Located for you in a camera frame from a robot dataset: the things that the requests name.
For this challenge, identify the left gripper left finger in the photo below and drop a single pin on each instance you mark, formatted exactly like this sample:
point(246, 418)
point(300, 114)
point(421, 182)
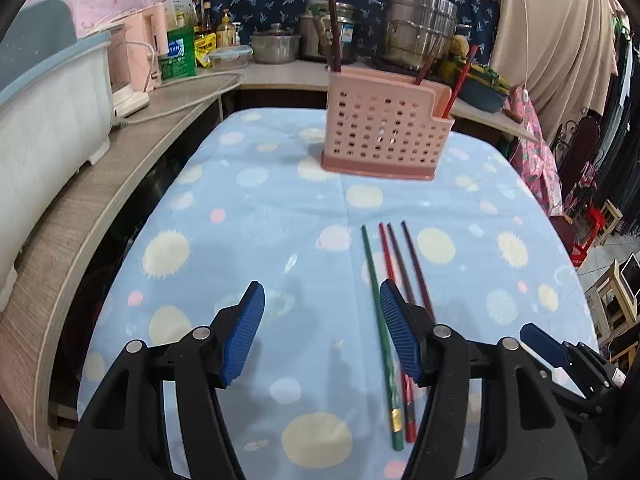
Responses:
point(236, 330)

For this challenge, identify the large stainless steamer pot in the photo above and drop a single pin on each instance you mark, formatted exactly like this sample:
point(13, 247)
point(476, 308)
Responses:
point(418, 31)

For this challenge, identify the white blender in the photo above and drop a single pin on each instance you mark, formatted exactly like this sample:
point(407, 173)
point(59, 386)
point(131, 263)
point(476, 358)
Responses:
point(126, 100)

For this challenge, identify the small pot with glass lid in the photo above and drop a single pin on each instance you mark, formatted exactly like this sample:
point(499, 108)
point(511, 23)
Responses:
point(276, 46)

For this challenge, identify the blue planet-print tablecloth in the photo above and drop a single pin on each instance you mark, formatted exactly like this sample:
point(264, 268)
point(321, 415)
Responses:
point(254, 204)

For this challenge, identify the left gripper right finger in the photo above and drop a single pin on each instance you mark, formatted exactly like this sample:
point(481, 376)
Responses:
point(411, 340)

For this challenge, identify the blue bowl with vegetables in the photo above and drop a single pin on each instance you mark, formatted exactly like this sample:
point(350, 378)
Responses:
point(484, 89)

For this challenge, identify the maroon chopstick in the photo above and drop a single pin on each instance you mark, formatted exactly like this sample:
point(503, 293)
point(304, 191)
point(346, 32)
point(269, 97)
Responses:
point(427, 304)

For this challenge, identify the green chopstick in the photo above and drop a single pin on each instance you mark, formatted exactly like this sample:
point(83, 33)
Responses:
point(391, 390)

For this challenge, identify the pink perforated utensil holder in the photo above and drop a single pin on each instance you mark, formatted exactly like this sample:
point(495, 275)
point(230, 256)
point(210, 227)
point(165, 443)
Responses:
point(381, 124)

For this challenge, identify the yellow snack bag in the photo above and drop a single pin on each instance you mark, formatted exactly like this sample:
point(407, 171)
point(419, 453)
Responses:
point(204, 46)

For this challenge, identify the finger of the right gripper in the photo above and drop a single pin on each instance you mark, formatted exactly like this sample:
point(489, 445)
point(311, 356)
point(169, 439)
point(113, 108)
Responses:
point(544, 345)

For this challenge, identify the red chopstick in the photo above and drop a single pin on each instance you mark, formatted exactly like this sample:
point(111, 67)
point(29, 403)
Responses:
point(458, 83)
point(392, 312)

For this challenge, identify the beige hanging cloth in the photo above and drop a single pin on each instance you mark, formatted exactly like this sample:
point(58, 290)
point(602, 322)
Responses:
point(561, 51)

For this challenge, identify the dark brown chopstick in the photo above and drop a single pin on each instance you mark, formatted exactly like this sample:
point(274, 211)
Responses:
point(336, 41)

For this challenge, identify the clear food storage container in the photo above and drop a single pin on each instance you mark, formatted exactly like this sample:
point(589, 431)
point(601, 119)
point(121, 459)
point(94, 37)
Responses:
point(230, 58)

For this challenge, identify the red chopstick in holder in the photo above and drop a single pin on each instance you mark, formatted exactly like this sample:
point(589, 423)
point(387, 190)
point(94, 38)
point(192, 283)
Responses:
point(458, 83)

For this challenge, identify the yellow oil bottle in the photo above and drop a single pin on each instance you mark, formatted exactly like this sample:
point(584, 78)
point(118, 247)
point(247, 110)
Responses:
point(225, 32)

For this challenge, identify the silver rice cooker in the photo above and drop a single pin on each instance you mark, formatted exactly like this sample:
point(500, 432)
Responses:
point(315, 28)

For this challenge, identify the white and blue plastic bin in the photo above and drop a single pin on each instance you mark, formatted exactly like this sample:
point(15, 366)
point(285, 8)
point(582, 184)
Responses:
point(56, 114)

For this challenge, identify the pink floral fabric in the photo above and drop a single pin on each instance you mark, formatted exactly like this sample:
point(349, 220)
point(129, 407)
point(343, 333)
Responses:
point(533, 160)

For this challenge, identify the green cylindrical canister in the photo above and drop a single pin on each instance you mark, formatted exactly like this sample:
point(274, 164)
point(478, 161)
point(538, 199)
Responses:
point(179, 61)

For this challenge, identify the pink electric kettle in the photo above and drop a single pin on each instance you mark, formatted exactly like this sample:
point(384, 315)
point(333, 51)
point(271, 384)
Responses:
point(146, 42)

